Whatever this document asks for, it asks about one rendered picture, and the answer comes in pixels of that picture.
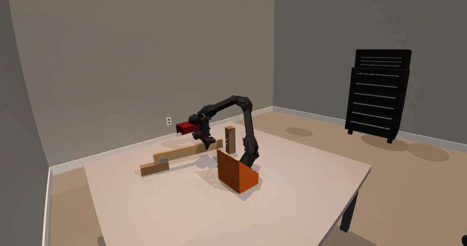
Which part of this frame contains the long brown wooden rail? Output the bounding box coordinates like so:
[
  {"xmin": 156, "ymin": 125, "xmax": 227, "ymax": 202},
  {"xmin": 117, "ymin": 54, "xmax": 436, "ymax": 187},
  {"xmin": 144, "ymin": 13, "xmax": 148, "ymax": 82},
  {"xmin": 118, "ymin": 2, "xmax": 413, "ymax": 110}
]
[{"xmin": 153, "ymin": 138, "xmax": 223, "ymax": 164}]

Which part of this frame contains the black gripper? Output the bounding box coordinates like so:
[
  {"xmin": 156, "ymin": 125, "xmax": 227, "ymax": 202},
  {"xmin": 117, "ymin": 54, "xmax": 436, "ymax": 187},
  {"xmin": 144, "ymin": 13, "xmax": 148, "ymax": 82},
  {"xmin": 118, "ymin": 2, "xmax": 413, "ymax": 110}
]
[{"xmin": 199, "ymin": 126, "xmax": 215, "ymax": 150}]

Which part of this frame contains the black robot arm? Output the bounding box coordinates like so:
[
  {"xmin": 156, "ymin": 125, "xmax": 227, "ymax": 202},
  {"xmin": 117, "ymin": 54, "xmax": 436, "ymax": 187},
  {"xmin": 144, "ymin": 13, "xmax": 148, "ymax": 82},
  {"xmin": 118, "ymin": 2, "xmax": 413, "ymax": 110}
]
[{"xmin": 189, "ymin": 95, "xmax": 259, "ymax": 169}]

